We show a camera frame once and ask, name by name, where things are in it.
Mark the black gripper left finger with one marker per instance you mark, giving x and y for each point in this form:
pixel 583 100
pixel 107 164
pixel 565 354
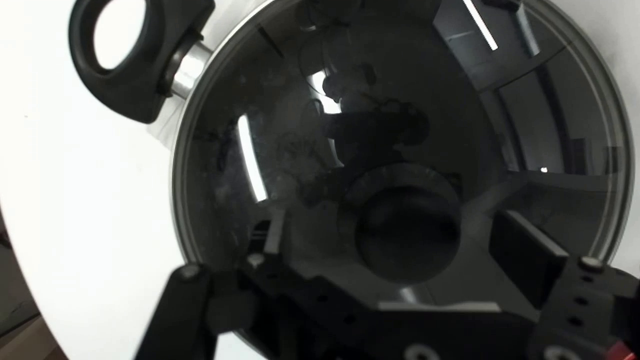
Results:
pixel 190 306

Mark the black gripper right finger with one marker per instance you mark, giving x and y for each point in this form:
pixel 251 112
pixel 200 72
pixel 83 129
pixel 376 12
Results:
pixel 587 306

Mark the glass lid with black knob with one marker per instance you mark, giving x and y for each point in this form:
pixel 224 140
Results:
pixel 401 100

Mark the black cooking pot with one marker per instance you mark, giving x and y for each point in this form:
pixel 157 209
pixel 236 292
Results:
pixel 143 86

